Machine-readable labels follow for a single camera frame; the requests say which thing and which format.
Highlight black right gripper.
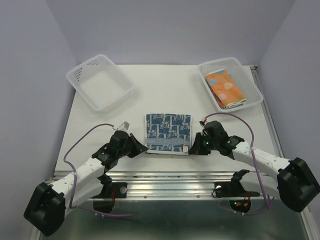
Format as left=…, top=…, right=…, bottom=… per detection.
left=188, top=131, right=218, bottom=155

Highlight small patterned towels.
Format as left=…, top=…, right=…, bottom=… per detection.
left=145, top=113, right=193, bottom=156

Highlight pastel orange dot towel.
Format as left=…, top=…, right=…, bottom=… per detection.
left=205, top=69, right=247, bottom=109

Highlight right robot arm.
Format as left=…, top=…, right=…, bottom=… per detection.
left=188, top=120, right=320, bottom=213

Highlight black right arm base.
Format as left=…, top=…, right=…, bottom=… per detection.
left=212, top=181, right=260, bottom=198

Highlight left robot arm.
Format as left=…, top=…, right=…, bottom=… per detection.
left=23, top=130, right=148, bottom=237

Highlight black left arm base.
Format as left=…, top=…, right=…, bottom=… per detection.
left=93, top=182, right=128, bottom=199

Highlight white basket with towels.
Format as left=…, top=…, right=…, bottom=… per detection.
left=66, top=54, right=135, bottom=112

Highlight white empty plastic basket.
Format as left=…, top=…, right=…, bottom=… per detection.
left=197, top=57, right=264, bottom=113

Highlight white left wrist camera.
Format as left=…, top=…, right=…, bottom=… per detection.
left=115, top=121, right=130, bottom=132

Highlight aluminium mounting rail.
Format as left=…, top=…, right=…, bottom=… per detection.
left=44, top=171, right=308, bottom=202

